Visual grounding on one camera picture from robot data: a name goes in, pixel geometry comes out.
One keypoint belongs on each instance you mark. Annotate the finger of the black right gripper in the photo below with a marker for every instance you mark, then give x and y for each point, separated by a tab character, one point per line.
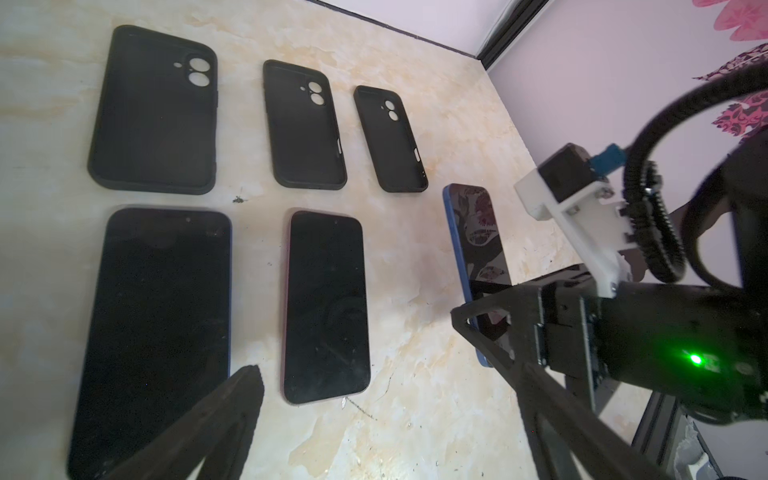
563	434

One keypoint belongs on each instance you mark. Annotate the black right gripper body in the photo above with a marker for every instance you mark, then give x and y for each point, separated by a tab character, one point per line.
568	310

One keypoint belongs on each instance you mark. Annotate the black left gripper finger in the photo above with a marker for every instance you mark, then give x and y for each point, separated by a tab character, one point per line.
213	438

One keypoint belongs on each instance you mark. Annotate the blue edged black smartphone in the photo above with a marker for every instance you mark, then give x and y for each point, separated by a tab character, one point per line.
159	336

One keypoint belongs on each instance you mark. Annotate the purple smartphone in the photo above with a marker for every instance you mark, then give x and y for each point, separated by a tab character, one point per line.
327	348

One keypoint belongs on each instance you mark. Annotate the black phone case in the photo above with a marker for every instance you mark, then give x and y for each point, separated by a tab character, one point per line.
391	143
155	127
305	142

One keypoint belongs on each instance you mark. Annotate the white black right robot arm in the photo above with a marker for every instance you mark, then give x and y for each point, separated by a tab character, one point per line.
706	345

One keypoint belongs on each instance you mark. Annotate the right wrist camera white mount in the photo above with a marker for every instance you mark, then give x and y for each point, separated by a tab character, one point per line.
572	189

